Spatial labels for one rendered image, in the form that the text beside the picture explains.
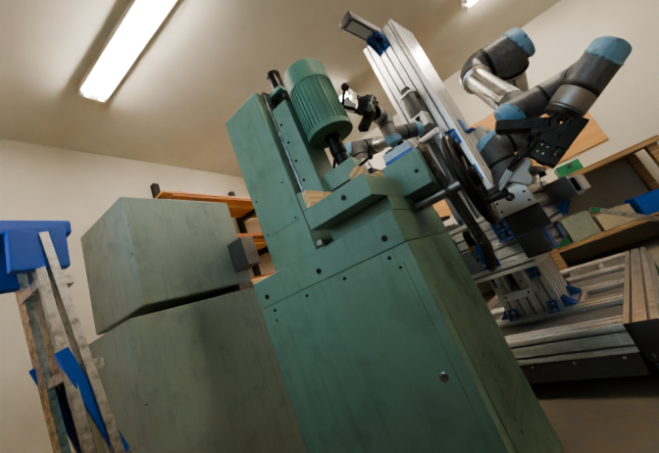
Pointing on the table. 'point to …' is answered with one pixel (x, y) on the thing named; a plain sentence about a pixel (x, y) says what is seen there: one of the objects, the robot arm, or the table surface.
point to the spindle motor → (316, 102)
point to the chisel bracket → (335, 178)
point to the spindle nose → (336, 147)
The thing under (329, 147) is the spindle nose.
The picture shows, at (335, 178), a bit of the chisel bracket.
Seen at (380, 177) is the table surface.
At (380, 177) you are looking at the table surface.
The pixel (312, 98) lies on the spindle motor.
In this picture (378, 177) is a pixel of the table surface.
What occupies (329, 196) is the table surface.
